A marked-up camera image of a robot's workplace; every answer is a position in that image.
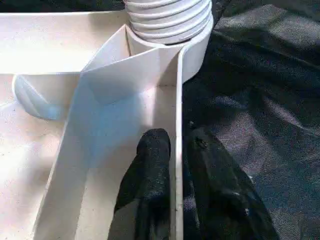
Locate white plastic table top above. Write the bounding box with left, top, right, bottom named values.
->
left=0, top=10, right=215, bottom=240

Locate white plastic table leg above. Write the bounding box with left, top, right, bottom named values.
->
left=123, top=0, right=214, bottom=46

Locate black work mat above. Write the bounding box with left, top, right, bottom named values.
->
left=0, top=0, right=320, bottom=240

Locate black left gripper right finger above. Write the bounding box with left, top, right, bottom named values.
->
left=182, top=126, right=282, bottom=240

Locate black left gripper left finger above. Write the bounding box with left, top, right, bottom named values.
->
left=107, top=128, right=173, bottom=240

